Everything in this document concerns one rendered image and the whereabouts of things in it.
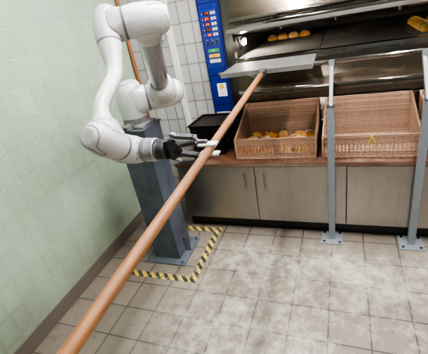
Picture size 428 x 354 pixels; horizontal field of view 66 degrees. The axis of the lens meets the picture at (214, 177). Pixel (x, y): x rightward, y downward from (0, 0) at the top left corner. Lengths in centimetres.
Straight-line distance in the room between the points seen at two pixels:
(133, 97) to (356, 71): 152
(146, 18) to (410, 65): 176
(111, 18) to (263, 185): 144
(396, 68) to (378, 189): 83
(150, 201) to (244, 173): 68
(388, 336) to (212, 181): 142
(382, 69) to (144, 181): 176
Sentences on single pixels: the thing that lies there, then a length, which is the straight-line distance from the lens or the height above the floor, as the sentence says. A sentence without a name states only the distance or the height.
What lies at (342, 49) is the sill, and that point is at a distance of 255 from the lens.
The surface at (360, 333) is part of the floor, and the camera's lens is 197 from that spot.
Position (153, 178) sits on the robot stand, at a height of 67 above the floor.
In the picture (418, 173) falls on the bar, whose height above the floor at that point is 53.
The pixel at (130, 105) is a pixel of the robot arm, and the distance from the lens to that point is 201.
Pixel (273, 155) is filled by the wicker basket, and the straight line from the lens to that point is 228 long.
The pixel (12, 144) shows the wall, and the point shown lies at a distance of 209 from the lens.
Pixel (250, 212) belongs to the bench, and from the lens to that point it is 250.
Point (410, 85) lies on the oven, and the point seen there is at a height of 88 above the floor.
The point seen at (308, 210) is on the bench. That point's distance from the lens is 240.
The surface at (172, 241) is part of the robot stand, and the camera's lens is 237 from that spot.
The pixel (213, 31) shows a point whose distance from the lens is 264.
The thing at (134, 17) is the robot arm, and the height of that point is 158.
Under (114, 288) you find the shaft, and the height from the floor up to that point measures 110.
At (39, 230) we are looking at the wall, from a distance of 221.
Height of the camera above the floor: 155
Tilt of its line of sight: 27 degrees down
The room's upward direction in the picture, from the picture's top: 11 degrees counter-clockwise
